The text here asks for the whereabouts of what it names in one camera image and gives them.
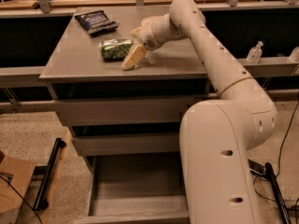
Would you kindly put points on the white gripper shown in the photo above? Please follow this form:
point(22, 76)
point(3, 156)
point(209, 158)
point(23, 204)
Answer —
point(147, 35)

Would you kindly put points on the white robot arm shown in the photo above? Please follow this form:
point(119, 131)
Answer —
point(214, 134)

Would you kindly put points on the grey drawer cabinet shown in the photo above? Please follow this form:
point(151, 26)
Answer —
point(130, 107)

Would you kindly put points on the grey top drawer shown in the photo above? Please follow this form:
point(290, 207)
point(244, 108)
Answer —
point(132, 110)

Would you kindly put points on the grey middle drawer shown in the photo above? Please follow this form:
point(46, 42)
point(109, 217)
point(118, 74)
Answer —
point(126, 144)

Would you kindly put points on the grey open bottom drawer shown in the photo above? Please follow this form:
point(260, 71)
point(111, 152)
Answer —
point(136, 189)

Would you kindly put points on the blue chip bag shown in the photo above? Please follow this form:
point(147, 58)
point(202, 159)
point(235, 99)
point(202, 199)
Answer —
point(97, 21)

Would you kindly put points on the clear sanitizer bottle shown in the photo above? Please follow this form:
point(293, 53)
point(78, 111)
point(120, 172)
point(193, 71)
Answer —
point(255, 53)

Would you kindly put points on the black floor device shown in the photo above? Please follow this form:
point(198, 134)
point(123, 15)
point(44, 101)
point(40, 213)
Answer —
point(256, 168)

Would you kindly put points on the cardboard box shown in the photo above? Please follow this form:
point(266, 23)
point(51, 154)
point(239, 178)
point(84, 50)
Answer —
point(15, 178)

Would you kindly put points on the black bar right floor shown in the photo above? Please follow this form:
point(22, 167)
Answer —
point(277, 194)

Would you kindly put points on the black bar floor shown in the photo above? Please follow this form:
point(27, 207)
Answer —
point(41, 202)
point(277, 194)

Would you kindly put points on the black bar left floor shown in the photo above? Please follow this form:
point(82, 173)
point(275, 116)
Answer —
point(41, 202)

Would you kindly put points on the grey metal rail frame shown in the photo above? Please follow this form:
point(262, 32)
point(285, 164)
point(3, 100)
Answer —
point(25, 73)

